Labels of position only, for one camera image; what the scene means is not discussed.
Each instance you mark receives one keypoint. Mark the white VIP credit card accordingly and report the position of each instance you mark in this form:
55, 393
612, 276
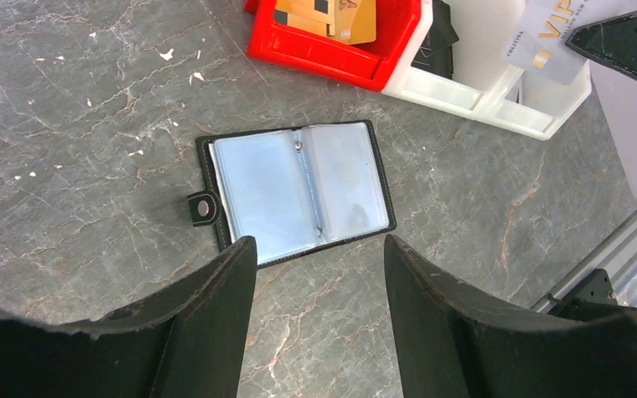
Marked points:
538, 42

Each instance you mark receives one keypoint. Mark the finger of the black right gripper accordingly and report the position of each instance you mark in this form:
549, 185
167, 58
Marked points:
611, 43

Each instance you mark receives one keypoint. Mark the stack of gold credit cards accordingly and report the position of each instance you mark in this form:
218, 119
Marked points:
351, 22

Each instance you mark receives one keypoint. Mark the red plastic bin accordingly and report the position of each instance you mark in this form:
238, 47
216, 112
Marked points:
368, 66

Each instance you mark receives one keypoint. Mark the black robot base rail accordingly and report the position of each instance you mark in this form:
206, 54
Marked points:
607, 275

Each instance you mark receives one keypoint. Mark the white plastic bin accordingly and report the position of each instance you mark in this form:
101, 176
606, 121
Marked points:
532, 106
453, 61

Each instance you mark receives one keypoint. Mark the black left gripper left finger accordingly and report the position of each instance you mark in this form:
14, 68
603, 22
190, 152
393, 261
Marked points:
185, 340

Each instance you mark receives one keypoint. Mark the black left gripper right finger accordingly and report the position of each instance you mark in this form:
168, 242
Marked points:
455, 340

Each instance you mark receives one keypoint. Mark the black wallet in bin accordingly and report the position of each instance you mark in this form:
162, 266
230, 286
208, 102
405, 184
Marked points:
435, 54

